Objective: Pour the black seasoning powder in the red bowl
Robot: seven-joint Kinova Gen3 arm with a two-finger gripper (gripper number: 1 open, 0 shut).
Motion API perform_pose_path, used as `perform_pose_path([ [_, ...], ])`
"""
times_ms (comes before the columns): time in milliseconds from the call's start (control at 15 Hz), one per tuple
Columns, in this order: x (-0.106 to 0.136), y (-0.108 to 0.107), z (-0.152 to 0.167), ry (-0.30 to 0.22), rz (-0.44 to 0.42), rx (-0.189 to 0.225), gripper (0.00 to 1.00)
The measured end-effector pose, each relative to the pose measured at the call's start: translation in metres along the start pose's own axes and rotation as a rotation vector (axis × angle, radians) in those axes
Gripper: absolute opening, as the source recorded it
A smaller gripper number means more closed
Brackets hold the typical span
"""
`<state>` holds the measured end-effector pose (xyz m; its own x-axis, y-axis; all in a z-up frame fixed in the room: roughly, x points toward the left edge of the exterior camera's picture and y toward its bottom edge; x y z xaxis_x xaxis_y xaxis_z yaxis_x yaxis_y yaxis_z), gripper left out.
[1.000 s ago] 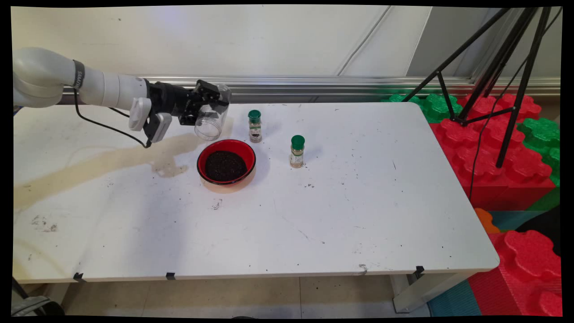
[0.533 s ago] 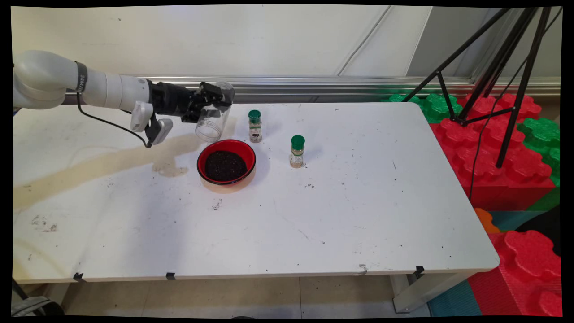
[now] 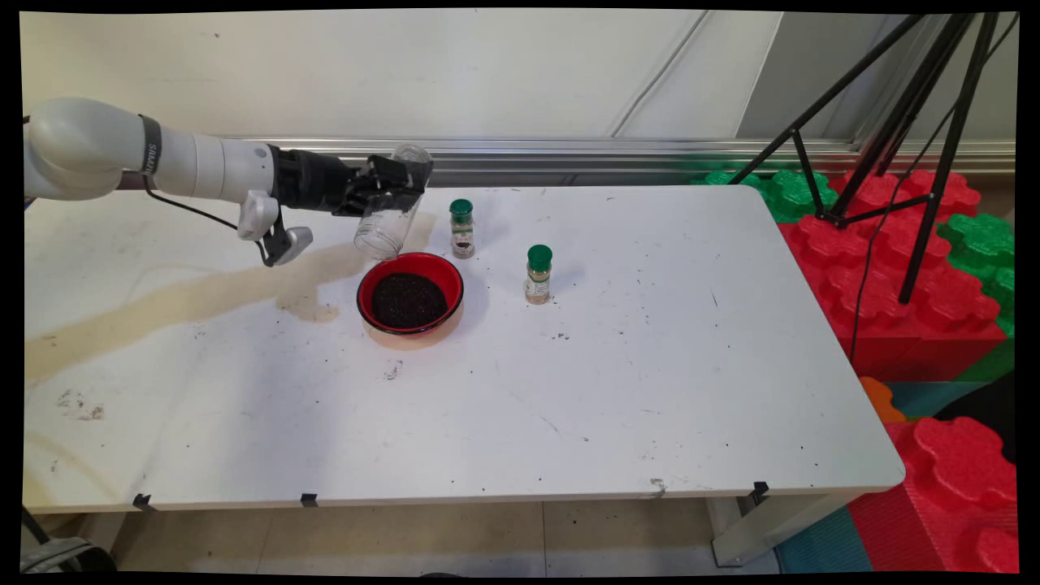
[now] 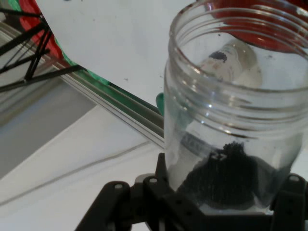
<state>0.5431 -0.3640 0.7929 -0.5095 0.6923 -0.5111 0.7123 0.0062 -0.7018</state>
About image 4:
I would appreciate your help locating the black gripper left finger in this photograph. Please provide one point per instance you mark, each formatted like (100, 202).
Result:
(168, 204)

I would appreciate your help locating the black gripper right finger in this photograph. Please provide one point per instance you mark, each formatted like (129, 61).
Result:
(291, 204)

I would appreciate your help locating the clear plastic jar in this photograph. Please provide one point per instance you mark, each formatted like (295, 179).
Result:
(240, 113)

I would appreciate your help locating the black seed pile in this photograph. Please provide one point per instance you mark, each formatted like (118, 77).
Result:
(223, 178)

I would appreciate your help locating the spice bottle with dark contents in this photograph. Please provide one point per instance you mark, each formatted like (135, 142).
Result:
(160, 103)

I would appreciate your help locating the red bowl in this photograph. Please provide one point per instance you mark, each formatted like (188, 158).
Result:
(260, 39)

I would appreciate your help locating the green foam block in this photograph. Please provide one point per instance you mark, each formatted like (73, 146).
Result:
(63, 54)

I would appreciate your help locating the black tripod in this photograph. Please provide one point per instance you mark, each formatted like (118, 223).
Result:
(38, 55)

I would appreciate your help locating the aluminium wall rail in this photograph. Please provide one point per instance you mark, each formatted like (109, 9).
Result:
(125, 113)

